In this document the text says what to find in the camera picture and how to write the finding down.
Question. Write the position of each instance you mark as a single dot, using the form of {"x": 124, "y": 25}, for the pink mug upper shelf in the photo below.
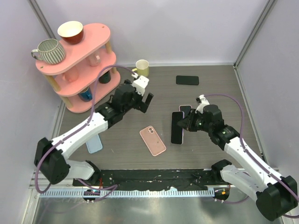
{"x": 94, "y": 59}

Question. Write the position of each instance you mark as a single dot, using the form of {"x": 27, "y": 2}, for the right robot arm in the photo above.
{"x": 273, "y": 194}

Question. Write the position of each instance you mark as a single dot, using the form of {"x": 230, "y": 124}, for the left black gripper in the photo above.
{"x": 143, "y": 106}

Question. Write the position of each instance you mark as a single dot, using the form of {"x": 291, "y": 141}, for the black phone face up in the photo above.
{"x": 176, "y": 131}

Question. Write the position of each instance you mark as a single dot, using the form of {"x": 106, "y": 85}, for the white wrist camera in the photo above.
{"x": 140, "y": 83}
{"x": 202, "y": 102}

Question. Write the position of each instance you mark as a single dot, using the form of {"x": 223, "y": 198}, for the aluminium rail frame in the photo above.
{"x": 242, "y": 177}

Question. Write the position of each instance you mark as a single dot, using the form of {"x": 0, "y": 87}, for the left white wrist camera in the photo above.
{"x": 140, "y": 83}

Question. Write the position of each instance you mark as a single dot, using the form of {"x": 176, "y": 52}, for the pink mug shelf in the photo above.
{"x": 94, "y": 59}
{"x": 70, "y": 75}

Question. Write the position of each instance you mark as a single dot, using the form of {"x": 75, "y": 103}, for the black phone case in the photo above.
{"x": 187, "y": 80}

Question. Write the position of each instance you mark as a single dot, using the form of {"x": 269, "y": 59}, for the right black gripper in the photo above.
{"x": 187, "y": 123}

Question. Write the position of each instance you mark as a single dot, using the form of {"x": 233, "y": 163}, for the grey striped mug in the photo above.
{"x": 50, "y": 51}

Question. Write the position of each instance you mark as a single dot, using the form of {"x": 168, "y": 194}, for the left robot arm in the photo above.
{"x": 52, "y": 156}

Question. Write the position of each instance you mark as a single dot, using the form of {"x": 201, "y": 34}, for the dark green mug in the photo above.
{"x": 105, "y": 78}

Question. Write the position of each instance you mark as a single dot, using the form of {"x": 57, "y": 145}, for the yellow mug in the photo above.
{"x": 141, "y": 68}

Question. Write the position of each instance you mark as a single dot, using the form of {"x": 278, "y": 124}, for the blue mug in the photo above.
{"x": 86, "y": 94}

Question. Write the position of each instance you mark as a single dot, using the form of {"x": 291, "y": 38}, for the pink mug middle shelf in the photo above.
{"x": 70, "y": 75}

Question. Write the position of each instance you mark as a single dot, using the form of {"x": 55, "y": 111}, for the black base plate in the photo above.
{"x": 157, "y": 179}

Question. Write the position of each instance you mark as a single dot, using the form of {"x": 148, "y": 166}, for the pink three-tier shelf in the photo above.
{"x": 96, "y": 40}

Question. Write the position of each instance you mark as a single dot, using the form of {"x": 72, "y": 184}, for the light blue phone case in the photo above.
{"x": 94, "y": 144}

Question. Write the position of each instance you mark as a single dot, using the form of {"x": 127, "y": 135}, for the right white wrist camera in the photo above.
{"x": 202, "y": 102}

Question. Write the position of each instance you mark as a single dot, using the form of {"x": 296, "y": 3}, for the red bowl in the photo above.
{"x": 72, "y": 32}

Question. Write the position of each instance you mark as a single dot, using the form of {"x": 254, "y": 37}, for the white cable duct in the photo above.
{"x": 82, "y": 192}

